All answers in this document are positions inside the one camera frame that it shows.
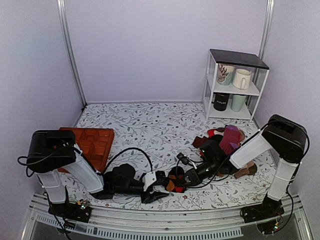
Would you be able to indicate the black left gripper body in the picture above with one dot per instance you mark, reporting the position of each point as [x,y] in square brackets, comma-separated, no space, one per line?
[120,191]

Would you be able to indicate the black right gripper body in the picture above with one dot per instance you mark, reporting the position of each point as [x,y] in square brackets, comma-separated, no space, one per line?
[212,166]

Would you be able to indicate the black red orange argyle sock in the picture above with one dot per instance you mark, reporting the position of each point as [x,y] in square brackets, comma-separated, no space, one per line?
[172,185]

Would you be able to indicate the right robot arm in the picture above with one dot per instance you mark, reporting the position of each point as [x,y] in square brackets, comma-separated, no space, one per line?
[289,139]

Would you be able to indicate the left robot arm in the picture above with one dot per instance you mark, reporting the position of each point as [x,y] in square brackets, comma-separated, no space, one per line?
[83,153]

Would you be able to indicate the magenta striped sock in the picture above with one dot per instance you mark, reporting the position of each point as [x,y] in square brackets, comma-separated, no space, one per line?
[232,137]

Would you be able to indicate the dark red sock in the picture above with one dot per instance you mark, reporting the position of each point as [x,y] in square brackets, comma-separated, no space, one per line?
[198,141]

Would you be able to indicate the beige brown sock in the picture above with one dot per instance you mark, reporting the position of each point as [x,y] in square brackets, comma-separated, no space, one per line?
[248,170]

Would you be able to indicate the floral table mat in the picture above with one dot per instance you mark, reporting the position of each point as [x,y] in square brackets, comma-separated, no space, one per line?
[149,136]

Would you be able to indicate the brown wooden compartment tray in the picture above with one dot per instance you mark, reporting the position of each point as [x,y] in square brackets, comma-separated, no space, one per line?
[95,143]

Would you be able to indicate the black mug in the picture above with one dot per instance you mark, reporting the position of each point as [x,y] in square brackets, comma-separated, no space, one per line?
[221,101]

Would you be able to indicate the pale green mug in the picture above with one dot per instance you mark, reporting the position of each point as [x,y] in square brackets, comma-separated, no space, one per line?
[237,102]

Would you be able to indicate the white metal shelf rack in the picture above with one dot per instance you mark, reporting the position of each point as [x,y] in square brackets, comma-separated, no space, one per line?
[250,62]

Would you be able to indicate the cream white mug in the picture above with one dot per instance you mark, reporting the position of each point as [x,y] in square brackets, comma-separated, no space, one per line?
[242,79]

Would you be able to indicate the floral patterned mug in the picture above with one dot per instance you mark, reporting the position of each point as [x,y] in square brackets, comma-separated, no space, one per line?
[225,74]

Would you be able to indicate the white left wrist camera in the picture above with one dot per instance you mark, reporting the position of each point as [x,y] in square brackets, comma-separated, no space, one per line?
[148,179]

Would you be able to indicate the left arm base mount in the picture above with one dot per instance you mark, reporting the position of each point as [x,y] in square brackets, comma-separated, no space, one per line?
[79,211]

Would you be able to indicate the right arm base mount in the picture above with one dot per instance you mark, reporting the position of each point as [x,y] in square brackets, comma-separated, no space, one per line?
[269,208]

